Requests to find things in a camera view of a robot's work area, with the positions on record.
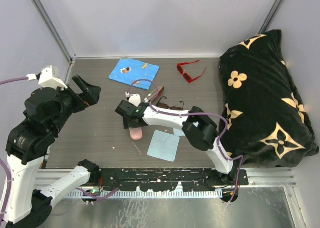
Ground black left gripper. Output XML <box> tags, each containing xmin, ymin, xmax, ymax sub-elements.
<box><xmin>52</xmin><ymin>73</ymin><xmax>102</xmax><ymax>132</ymax></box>

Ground pink glasses case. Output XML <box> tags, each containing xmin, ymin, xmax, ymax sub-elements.
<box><xmin>129</xmin><ymin>127</ymin><xmax>143</xmax><ymax>140</ymax></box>

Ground light blue cloth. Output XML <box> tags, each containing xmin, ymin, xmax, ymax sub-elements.
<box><xmin>147</xmin><ymin>130</ymin><xmax>180</xmax><ymax>162</ymax></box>
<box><xmin>173</xmin><ymin>128</ymin><xmax>185</xmax><ymax>136</ymax></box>

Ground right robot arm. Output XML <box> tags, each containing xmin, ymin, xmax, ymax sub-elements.
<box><xmin>115</xmin><ymin>100</ymin><xmax>243</xmax><ymax>185</ymax></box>

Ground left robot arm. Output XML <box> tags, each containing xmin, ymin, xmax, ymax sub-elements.
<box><xmin>0</xmin><ymin>75</ymin><xmax>102</xmax><ymax>227</ymax></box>

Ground tortoiseshell brown sunglasses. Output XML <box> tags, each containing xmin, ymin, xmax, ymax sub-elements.
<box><xmin>156</xmin><ymin>96</ymin><xmax>185</xmax><ymax>110</ymax></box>

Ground red sunglasses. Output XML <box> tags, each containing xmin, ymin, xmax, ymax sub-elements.
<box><xmin>176</xmin><ymin>60</ymin><xmax>207</xmax><ymax>83</ymax></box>

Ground blue cartoon print cloth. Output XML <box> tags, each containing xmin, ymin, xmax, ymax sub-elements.
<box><xmin>109</xmin><ymin>58</ymin><xmax>160</xmax><ymax>85</ymax></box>

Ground brown striped glasses case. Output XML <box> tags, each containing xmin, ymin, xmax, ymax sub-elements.
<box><xmin>143</xmin><ymin>85</ymin><xmax>165</xmax><ymax>104</ymax></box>

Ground black floral plush pillow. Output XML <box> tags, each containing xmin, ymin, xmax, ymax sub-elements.
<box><xmin>219</xmin><ymin>29</ymin><xmax>320</xmax><ymax>167</ymax></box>

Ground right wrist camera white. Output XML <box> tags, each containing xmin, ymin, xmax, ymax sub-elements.
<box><xmin>125</xmin><ymin>92</ymin><xmax>141</xmax><ymax>107</ymax></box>

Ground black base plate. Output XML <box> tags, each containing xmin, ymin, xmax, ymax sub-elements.
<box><xmin>84</xmin><ymin>168</ymin><xmax>249</xmax><ymax>192</ymax></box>

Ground aluminium front rail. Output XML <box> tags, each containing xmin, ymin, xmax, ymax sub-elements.
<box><xmin>34</xmin><ymin>169</ymin><xmax>297</xmax><ymax>199</ymax></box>

